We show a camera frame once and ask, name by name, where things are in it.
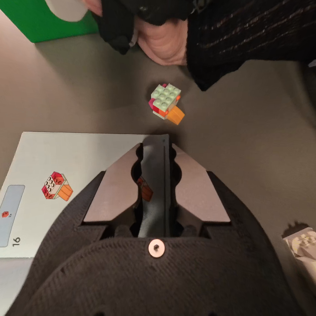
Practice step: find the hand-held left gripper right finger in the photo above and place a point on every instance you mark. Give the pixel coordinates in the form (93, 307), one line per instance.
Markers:
(200, 197)

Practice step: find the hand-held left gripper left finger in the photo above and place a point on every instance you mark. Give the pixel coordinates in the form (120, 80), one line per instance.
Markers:
(116, 192)

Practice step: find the instruction booklet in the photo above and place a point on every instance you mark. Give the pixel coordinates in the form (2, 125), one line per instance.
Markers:
(74, 153)

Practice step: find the small multicoloured lego model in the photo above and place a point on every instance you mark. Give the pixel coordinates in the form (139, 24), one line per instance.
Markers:
(166, 98)

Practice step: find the person's right forearm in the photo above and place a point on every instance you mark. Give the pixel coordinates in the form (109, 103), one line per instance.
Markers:
(246, 37)

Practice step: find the white lego assembly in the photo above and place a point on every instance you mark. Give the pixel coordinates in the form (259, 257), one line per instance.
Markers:
(301, 244)

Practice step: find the person's right hand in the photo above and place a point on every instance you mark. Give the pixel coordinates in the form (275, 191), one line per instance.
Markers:
(163, 44)

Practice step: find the green plastic bin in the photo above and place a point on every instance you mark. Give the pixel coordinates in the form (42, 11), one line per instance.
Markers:
(29, 22)

